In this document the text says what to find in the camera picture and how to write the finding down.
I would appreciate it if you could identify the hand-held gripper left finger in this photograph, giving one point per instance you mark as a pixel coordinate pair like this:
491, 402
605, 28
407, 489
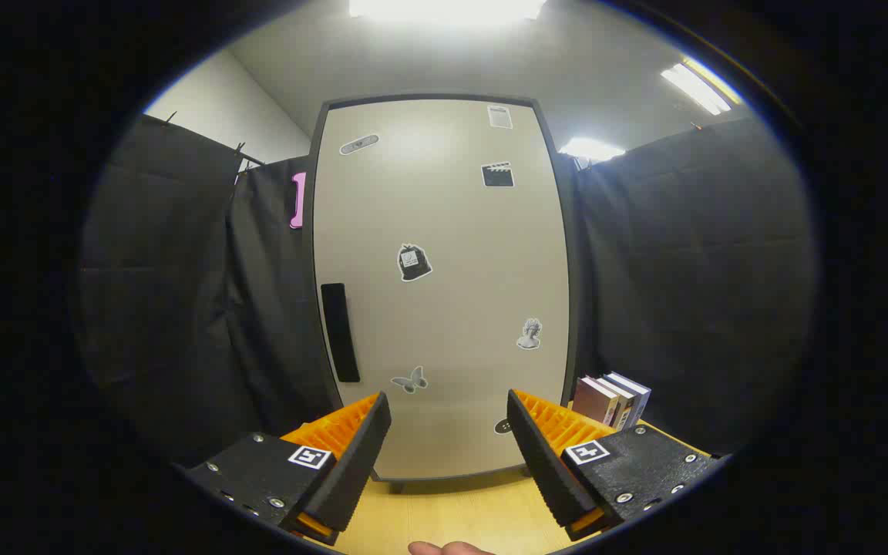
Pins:
359, 462

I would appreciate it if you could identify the brown cover book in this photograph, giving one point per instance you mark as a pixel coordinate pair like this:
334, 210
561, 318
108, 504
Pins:
620, 402

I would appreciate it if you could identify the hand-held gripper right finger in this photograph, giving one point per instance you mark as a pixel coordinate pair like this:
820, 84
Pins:
544, 462

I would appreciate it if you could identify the long ceiling tube light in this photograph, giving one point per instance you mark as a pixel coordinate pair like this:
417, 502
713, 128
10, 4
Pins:
700, 86

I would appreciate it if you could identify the white and blue book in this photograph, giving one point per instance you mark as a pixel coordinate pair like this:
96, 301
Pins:
639, 395

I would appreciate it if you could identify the wide ceiling light panel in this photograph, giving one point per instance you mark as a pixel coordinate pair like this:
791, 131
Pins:
444, 8

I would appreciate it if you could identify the small ceiling light panel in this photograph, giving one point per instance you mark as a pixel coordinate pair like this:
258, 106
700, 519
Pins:
590, 149

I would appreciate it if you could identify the dark grey cabinet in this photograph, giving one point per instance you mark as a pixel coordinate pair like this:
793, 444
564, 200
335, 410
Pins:
308, 254

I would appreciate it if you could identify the black backdrop cloth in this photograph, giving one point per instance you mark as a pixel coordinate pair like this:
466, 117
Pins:
182, 308

